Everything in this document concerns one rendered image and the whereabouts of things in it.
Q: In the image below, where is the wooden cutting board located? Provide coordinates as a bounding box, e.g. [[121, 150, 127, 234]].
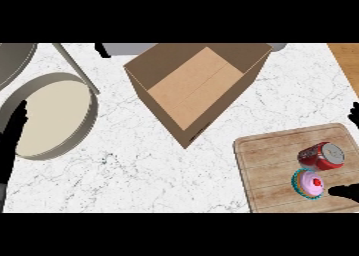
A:
[[233, 122, 359, 214]]

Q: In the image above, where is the grey pot with black handle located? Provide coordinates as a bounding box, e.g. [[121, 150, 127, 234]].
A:
[[94, 42, 290, 60]]

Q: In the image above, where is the red soda can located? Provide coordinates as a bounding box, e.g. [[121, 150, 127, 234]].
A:
[[296, 141, 348, 172]]

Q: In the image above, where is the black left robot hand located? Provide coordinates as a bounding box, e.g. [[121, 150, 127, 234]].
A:
[[0, 99, 31, 185]]

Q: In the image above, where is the pink frosted cupcake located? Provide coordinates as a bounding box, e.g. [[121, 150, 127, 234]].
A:
[[290, 167, 327, 202]]

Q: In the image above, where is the open cardboard box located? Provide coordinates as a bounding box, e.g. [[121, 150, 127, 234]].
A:
[[124, 42, 276, 150]]

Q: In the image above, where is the round beige pan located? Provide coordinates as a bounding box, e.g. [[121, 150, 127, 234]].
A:
[[0, 71, 101, 162]]

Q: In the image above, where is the grey pan with long handle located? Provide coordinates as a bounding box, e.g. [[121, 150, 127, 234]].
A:
[[0, 42, 103, 114]]

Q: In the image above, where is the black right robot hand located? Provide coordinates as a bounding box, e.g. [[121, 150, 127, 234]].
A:
[[327, 101, 359, 205]]

